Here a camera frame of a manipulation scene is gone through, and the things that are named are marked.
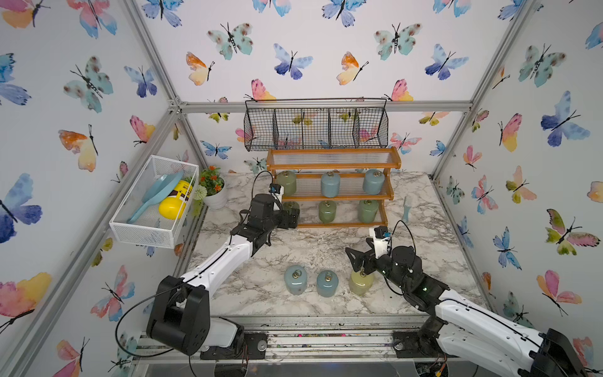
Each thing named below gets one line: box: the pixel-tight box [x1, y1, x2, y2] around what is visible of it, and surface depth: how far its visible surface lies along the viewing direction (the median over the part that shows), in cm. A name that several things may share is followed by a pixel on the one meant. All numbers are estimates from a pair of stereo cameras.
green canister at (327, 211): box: [318, 200, 337, 224], surface depth 101 cm
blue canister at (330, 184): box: [320, 168, 341, 198], surface depth 92 cm
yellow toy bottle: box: [158, 179, 194, 221], surface depth 71 cm
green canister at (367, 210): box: [357, 199, 380, 224], surface depth 101 cm
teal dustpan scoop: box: [126, 170, 185, 225], surface depth 70 cm
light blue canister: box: [284, 264, 308, 297], surface depth 82 cm
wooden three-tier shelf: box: [266, 146, 402, 228], surface depth 100 cm
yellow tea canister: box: [349, 270, 375, 297], surface depth 82 cm
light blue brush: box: [402, 195, 412, 224], surface depth 112 cm
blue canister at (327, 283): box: [316, 270, 340, 298], surface depth 82 cm
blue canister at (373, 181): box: [362, 168, 386, 196], surface depth 93 cm
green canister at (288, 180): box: [276, 169, 297, 197], surface depth 93 cm
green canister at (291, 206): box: [282, 201, 300, 216], surface depth 100 cm
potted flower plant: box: [193, 164, 227, 210], surface depth 103 cm
